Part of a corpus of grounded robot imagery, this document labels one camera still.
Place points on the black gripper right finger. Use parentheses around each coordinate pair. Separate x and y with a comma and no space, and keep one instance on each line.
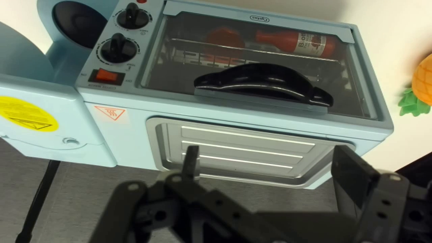
(352,179)

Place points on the orange toy disc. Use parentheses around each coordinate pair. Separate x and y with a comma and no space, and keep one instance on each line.
(224,36)

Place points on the orange plush pineapple toy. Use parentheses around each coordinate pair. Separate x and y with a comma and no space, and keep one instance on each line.
(424,81)

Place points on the red toy ketchup bottle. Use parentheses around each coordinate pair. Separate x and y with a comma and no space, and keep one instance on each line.
(297,42)

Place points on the black oven knob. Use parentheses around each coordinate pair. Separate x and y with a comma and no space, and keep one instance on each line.
(132,16)
(117,47)

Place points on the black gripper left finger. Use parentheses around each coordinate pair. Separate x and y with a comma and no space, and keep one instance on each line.
(190,162)

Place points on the light blue toaster oven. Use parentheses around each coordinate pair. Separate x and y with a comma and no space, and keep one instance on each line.
(126,135)

